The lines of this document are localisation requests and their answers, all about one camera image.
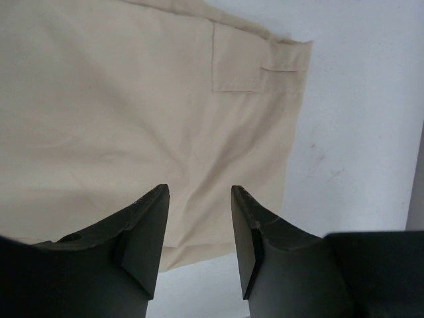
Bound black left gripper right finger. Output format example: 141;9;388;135
231;185;423;317

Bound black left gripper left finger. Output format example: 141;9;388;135
1;184;170;317

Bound beige trousers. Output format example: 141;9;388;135
1;1;312;271

